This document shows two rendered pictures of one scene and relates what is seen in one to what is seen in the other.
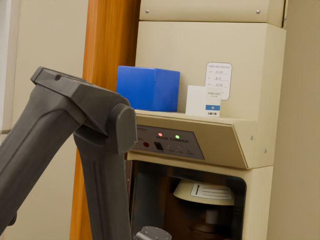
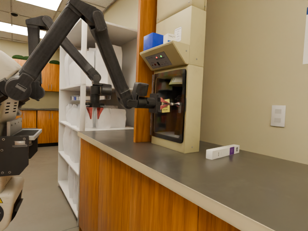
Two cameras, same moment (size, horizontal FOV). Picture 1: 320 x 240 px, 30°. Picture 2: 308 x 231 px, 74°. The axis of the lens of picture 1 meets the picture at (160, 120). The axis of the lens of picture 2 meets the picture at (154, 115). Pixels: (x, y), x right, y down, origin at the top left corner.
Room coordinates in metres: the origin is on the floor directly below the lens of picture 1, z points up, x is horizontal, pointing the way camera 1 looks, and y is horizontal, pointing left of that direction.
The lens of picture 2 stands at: (0.17, -0.46, 1.19)
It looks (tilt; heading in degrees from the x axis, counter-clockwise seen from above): 3 degrees down; 23
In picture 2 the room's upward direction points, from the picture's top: 2 degrees clockwise
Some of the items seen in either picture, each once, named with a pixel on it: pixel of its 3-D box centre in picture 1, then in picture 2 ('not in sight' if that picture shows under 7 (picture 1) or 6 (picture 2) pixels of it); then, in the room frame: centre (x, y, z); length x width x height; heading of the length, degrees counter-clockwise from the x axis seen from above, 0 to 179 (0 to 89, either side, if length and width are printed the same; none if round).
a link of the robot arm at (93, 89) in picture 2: not in sight; (96, 90); (1.19, 0.37, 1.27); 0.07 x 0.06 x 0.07; 137
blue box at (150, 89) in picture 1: (147, 89); (154, 43); (1.30, 0.03, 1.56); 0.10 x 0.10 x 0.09; 58
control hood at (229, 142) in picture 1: (175, 136); (162, 57); (1.26, -0.03, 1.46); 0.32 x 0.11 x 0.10; 58
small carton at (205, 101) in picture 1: (203, 101); (169, 41); (1.23, -0.09, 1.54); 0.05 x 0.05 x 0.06; 48
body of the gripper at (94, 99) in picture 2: not in sight; (95, 100); (1.19, 0.37, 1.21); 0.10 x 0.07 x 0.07; 147
